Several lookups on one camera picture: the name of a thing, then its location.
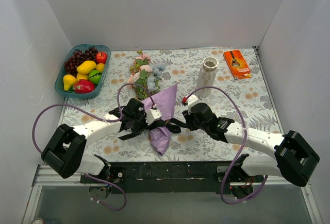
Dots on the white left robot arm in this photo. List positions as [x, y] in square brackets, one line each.
[65, 152]

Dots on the black ribbon gold lettering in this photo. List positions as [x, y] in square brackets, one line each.
[173, 125]

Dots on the yellow mango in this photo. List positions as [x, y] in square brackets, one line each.
[86, 67]

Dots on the teal plastic fruit basket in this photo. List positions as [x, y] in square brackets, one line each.
[71, 93]

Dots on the yellow pear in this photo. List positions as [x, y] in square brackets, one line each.
[68, 81]

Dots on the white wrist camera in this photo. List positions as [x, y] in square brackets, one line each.
[152, 115]
[190, 101]

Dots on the yellow lemon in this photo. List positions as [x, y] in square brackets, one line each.
[81, 76]

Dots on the dark red grape bunch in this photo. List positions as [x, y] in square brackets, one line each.
[78, 58]

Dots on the artificial flower bunch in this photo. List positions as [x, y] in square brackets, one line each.
[146, 74]

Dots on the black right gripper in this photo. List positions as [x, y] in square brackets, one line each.
[190, 122]

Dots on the floral tablecloth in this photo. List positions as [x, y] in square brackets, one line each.
[246, 101]

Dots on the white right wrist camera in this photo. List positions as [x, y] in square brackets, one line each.
[190, 101]

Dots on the purple paper bouquet wrap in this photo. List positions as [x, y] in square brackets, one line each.
[165, 101]

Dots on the white ribbed ceramic vase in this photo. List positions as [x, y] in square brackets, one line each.
[207, 72]

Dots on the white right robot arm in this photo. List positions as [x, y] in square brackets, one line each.
[285, 155]

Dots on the orange product box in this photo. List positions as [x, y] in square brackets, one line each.
[237, 64]

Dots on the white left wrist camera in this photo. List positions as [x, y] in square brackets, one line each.
[152, 115]

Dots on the small orange fruit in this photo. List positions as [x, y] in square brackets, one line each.
[100, 67]

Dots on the red apple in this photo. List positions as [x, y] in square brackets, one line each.
[101, 57]

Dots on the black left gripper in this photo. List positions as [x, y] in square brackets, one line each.
[153, 125]

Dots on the green striped fruit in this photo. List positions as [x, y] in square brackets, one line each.
[95, 76]

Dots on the pink dragon fruit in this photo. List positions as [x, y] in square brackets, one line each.
[83, 87]

